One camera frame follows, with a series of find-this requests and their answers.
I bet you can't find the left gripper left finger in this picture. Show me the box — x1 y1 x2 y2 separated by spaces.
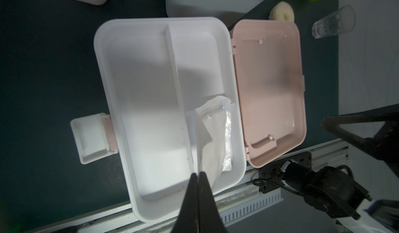
171 173 199 233

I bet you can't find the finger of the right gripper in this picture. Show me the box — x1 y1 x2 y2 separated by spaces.
322 104 399 176

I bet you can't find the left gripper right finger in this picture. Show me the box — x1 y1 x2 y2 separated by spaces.
198 172 227 233

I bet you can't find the white gauze packet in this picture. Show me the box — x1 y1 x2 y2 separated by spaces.
185 96 232 190

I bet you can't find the pink first aid kit box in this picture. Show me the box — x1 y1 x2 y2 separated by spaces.
70 17 307 223

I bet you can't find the white kit tray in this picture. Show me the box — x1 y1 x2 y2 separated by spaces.
94 17 247 223

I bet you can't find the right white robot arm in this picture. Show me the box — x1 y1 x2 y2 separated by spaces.
251 104 399 220

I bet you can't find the clear plastic cup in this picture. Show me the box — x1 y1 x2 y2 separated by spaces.
312 5 356 39

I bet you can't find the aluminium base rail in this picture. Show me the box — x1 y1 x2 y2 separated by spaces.
34 139 349 233

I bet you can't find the cream foam ring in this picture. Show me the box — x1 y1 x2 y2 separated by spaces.
268 1 295 23

